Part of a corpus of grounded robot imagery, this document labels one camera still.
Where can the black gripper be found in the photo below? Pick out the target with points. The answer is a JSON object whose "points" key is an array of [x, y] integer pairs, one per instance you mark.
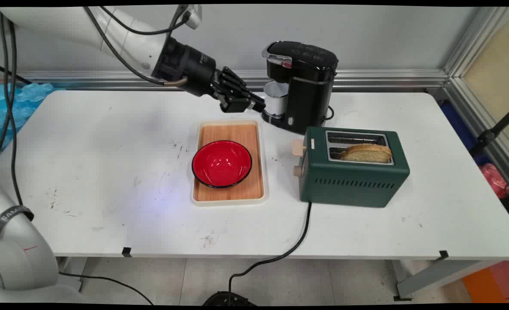
{"points": [[190, 71]]}

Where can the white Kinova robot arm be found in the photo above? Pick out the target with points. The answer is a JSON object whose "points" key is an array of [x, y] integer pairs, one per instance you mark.
{"points": [[121, 32]]}

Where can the white metal cup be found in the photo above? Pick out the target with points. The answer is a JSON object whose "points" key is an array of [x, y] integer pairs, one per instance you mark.
{"points": [[275, 100]]}

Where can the black coffee machine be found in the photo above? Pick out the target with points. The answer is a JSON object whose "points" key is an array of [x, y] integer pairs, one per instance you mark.
{"points": [[302, 84]]}

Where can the red bowl with black rim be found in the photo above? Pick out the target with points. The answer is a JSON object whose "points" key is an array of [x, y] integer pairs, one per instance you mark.
{"points": [[221, 163]]}

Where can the wooden tray with white rim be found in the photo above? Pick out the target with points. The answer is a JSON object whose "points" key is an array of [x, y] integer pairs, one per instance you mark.
{"points": [[228, 191]]}

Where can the toast bread slice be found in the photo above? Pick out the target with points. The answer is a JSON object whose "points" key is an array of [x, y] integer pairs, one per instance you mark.
{"points": [[366, 153]]}

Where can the green two-slot toaster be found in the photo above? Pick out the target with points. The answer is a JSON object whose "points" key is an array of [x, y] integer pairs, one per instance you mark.
{"points": [[358, 176]]}

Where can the black round floor object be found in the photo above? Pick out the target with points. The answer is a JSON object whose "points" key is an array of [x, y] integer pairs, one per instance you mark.
{"points": [[228, 299]]}

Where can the blue bubble wrap sheet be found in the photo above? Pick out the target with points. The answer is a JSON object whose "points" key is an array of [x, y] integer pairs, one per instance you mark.
{"points": [[11, 107]]}

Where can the black tripod stand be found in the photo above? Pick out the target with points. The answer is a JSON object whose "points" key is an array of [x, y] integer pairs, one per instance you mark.
{"points": [[493, 131]]}

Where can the grey table leg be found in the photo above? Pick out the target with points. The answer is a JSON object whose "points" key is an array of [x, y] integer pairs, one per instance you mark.
{"points": [[435, 277]]}

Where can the pink plastic bag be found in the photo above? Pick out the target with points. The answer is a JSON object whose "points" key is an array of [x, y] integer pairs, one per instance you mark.
{"points": [[495, 178]]}

